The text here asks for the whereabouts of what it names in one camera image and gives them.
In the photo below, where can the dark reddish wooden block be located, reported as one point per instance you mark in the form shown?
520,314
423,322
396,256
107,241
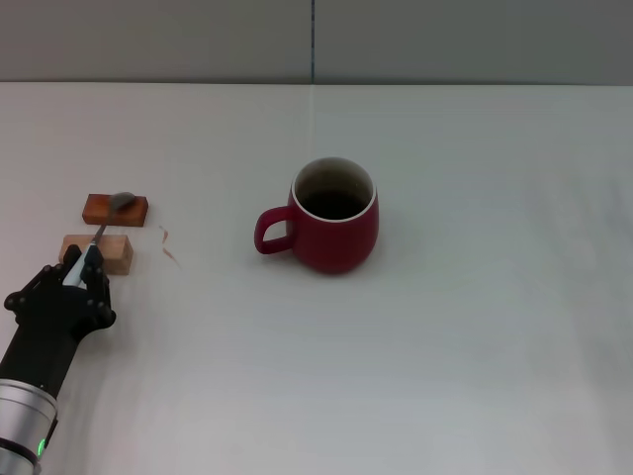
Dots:
138,214

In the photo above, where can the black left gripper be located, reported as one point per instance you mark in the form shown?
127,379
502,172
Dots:
47,336

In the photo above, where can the red ceramic mug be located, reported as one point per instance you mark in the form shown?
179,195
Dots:
336,242

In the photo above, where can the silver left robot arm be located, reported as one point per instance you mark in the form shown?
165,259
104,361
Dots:
22,425

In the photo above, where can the light wooden block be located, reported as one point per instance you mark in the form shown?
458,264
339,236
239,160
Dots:
118,252

